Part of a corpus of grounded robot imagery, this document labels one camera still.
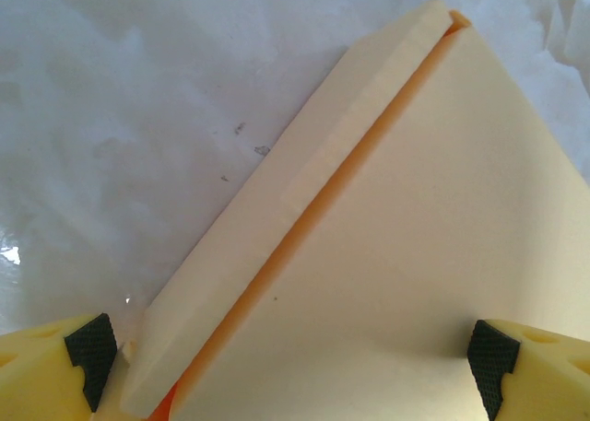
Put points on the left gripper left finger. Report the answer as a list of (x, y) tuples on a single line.
[(37, 375)]

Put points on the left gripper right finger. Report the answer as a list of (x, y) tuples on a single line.
[(548, 379)]

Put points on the yellow paper box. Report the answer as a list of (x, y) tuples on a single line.
[(392, 232)]

